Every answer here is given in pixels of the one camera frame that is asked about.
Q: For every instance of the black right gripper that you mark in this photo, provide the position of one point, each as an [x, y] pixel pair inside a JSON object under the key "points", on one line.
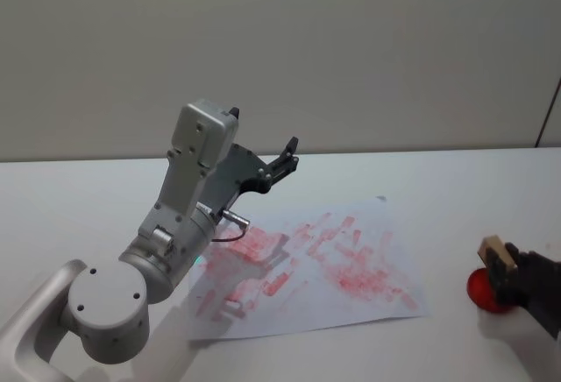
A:
{"points": [[543, 290]]}

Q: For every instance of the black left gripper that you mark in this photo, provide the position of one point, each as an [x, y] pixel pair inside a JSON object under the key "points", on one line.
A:
{"points": [[243, 171]]}

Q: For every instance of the wooden stamp block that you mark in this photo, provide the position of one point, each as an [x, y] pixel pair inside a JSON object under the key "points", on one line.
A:
{"points": [[493, 247]]}

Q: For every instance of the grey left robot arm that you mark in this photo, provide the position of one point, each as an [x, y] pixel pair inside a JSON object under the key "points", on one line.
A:
{"points": [[105, 303]]}

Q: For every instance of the round red ink pad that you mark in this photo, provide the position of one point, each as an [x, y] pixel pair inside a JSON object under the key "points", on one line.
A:
{"points": [[480, 287]]}

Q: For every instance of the white paper with red marks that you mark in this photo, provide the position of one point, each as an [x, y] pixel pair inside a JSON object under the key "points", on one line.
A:
{"points": [[372, 233]]}

